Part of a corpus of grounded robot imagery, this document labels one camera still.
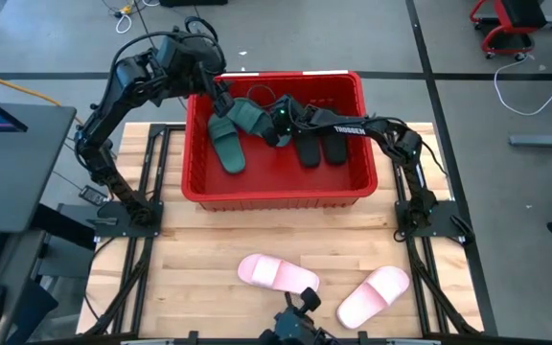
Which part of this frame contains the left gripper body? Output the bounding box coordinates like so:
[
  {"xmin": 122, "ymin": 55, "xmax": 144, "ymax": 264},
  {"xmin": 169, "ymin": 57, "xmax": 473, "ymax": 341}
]
[{"xmin": 210, "ymin": 79, "xmax": 237, "ymax": 107}]

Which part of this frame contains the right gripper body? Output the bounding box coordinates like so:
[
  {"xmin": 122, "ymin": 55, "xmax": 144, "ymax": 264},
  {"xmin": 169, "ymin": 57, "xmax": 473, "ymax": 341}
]
[{"xmin": 269, "ymin": 94, "xmax": 315, "ymax": 136}]

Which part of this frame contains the green foam slide sandal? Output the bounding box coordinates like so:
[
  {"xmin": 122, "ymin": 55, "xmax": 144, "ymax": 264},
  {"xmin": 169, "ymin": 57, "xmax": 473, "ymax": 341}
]
[
  {"xmin": 226, "ymin": 97, "xmax": 293, "ymax": 149},
  {"xmin": 207, "ymin": 113, "xmax": 247, "ymax": 175}
]

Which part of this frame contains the black foam slide sandal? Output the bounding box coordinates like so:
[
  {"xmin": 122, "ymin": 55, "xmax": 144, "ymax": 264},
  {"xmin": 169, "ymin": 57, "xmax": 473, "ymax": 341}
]
[
  {"xmin": 293, "ymin": 134, "xmax": 324, "ymax": 170},
  {"xmin": 321, "ymin": 132, "xmax": 349, "ymax": 167}
]

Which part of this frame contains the pink foam slide sandal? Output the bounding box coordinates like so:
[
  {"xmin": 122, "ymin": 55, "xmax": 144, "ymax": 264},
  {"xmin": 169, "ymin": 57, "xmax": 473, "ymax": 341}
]
[
  {"xmin": 335, "ymin": 265, "xmax": 411, "ymax": 331},
  {"xmin": 237, "ymin": 253, "xmax": 322, "ymax": 295}
]

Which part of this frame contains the red plastic bin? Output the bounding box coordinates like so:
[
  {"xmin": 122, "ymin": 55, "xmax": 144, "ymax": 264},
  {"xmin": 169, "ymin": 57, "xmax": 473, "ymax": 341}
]
[{"xmin": 181, "ymin": 70, "xmax": 379, "ymax": 213}]

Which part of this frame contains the black floor box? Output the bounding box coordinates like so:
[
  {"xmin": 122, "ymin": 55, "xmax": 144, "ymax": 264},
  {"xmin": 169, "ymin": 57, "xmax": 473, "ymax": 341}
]
[{"xmin": 159, "ymin": 0, "xmax": 229, "ymax": 8}]

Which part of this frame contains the black power adapter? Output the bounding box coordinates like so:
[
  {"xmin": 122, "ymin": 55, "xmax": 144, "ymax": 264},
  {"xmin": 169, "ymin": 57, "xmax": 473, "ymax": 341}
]
[{"xmin": 79, "ymin": 185, "xmax": 110, "ymax": 207}]

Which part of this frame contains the grey computer desk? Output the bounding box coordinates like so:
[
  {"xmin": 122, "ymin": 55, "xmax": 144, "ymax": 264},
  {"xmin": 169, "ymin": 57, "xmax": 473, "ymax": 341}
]
[{"xmin": 0, "ymin": 102, "xmax": 78, "ymax": 235}]

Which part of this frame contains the grey table foot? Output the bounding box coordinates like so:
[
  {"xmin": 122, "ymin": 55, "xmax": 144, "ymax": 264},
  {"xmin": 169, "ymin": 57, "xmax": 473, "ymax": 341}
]
[{"xmin": 509, "ymin": 125, "xmax": 552, "ymax": 149}]

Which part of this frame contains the red rolling stool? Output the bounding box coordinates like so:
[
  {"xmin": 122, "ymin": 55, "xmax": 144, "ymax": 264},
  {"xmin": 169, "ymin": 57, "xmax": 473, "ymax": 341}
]
[{"xmin": 469, "ymin": 0, "xmax": 552, "ymax": 61}]

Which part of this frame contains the black table frame rail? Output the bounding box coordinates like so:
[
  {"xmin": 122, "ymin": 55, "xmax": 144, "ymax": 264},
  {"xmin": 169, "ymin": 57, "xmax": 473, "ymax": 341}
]
[
  {"xmin": 77, "ymin": 122, "xmax": 187, "ymax": 336},
  {"xmin": 369, "ymin": 122, "xmax": 483, "ymax": 336}
]

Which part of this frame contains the black coiled cable ring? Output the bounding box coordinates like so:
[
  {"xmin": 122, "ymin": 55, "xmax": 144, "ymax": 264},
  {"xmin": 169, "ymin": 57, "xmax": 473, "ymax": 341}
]
[{"xmin": 183, "ymin": 15, "xmax": 219, "ymax": 44}]

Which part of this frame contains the black floor cable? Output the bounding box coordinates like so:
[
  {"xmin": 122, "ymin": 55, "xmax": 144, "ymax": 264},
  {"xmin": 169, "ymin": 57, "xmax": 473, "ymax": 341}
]
[{"xmin": 133, "ymin": 0, "xmax": 157, "ymax": 47}]

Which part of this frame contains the short white looped cable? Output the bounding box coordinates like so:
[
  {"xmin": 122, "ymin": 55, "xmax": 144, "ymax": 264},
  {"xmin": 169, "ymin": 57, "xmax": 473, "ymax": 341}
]
[{"xmin": 115, "ymin": 11, "xmax": 133, "ymax": 35}]

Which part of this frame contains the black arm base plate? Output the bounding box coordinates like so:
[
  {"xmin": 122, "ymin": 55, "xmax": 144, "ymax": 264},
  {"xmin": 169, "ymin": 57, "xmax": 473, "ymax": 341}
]
[
  {"xmin": 394, "ymin": 198, "xmax": 468, "ymax": 240},
  {"xmin": 94, "ymin": 199, "xmax": 165, "ymax": 240}
]

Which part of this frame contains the black table camera mount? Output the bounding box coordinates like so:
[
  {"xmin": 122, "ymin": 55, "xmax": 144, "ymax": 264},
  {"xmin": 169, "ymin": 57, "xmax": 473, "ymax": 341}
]
[{"xmin": 258, "ymin": 287, "xmax": 340, "ymax": 345}]

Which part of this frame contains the yellow floor cable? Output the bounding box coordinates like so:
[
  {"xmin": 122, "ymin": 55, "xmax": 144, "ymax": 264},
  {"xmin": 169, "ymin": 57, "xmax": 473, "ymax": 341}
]
[{"xmin": 0, "ymin": 66, "xmax": 85, "ymax": 127}]

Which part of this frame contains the white floor cable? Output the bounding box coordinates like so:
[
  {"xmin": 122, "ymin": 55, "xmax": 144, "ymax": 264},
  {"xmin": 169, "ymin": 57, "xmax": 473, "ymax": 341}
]
[{"xmin": 493, "ymin": 56, "xmax": 552, "ymax": 117}]

